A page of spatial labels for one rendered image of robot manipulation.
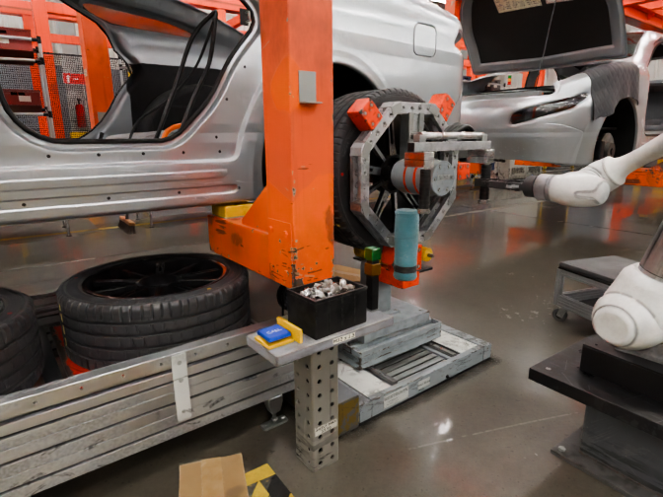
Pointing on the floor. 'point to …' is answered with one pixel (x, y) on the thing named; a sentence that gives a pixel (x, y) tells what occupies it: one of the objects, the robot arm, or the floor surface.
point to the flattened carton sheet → (346, 272)
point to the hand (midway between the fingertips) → (485, 181)
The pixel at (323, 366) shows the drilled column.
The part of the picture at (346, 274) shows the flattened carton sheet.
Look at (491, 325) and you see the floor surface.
